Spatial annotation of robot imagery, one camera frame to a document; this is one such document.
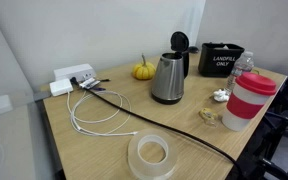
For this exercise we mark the stainless steel electric kettle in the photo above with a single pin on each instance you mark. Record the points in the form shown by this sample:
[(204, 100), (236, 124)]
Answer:
[(167, 80)]

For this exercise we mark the large clear tape roll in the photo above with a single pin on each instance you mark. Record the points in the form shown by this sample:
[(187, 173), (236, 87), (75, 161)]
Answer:
[(135, 160)]

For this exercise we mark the silver snack wrapper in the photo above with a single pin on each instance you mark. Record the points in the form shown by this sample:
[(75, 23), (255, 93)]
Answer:
[(90, 83)]

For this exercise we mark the red and white cup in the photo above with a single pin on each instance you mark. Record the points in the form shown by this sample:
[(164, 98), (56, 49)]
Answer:
[(245, 105)]

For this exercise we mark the yellow-green rounded tin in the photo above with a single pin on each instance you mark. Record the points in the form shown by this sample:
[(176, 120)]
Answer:
[(256, 70)]

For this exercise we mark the white power adapter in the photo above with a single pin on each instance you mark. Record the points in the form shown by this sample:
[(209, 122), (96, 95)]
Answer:
[(60, 87)]

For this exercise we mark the black landfill trash bin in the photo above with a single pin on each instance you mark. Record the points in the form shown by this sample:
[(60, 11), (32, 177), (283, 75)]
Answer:
[(217, 65)]

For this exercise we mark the small yellow pumpkin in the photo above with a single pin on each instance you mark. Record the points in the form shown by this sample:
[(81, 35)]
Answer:
[(144, 71)]

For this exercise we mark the black pen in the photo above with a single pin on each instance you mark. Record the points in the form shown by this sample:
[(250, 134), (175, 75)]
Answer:
[(104, 80)]

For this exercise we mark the white power strip box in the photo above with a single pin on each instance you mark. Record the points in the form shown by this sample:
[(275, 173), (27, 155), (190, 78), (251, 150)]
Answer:
[(72, 71)]

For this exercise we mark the small yellow tape roll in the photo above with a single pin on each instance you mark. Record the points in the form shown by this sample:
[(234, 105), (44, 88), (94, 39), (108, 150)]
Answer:
[(208, 115)]

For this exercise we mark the white paper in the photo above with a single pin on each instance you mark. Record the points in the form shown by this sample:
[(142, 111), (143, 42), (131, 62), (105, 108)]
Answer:
[(221, 96)]

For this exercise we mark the clear plastic water bottle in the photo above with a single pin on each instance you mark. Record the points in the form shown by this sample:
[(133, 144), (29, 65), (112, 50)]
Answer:
[(244, 65)]

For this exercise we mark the black chair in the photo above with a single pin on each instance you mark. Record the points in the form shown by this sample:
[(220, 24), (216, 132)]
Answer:
[(284, 123)]

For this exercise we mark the purple pen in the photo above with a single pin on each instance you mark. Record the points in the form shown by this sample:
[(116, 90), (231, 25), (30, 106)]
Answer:
[(99, 89)]

